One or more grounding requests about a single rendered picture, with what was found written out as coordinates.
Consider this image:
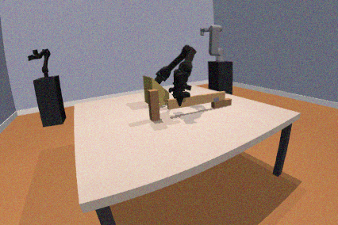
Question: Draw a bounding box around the long tan wooden rail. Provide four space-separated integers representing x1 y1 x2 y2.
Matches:
167 91 225 110

